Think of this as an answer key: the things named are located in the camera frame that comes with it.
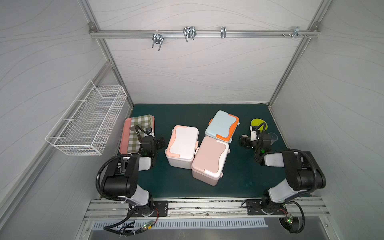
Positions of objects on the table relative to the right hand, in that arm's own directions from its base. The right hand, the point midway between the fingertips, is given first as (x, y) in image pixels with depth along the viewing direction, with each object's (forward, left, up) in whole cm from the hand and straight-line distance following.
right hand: (248, 134), depth 96 cm
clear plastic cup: (0, -17, -2) cm, 17 cm away
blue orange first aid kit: (-1, +18, +10) cm, 21 cm away
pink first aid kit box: (-23, +26, +9) cm, 36 cm away
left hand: (-5, +61, +1) cm, 61 cm away
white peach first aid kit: (-16, +41, +10) cm, 45 cm away
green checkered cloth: (+10, +74, -3) cm, 75 cm away
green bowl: (+13, -9, -3) cm, 16 cm away
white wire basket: (-18, +85, +27) cm, 91 cm away
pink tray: (-5, +83, -3) cm, 83 cm away
